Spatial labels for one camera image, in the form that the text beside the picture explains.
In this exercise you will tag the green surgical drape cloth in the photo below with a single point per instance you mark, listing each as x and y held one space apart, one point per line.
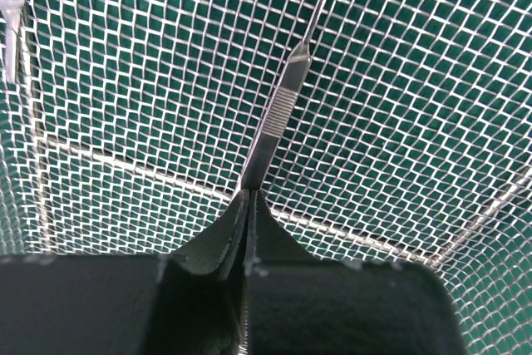
166 39

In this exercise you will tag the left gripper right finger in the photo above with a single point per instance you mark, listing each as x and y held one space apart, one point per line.
300 304

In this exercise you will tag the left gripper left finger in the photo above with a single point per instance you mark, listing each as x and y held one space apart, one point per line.
190 301

